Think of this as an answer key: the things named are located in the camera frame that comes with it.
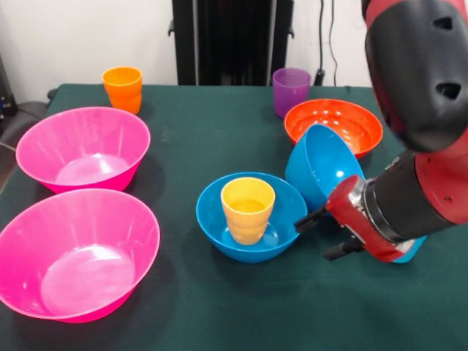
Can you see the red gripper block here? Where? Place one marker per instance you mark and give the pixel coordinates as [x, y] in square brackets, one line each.
[351, 223]

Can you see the blue plastic bowl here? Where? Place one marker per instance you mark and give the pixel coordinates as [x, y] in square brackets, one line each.
[321, 161]
[212, 226]

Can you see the yellow plastic cup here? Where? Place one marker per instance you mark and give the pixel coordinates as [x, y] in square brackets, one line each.
[248, 219]

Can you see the pink plastic bowl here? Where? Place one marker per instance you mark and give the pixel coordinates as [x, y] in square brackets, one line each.
[73, 256]
[55, 146]

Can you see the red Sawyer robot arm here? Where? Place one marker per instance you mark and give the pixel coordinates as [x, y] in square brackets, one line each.
[420, 91]

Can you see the light blue plastic cup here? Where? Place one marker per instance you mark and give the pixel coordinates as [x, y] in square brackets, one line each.
[415, 254]

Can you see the dark green table cloth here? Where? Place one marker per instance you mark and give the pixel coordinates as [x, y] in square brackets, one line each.
[256, 311]

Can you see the red-orange plastic bowl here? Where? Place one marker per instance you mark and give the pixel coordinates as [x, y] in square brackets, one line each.
[358, 124]

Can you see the purple plastic cup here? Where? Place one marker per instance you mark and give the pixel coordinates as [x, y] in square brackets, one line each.
[290, 91]

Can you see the orange plastic cup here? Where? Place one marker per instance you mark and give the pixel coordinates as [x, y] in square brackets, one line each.
[122, 91]

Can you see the black upright post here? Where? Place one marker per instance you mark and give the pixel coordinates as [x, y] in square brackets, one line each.
[226, 36]

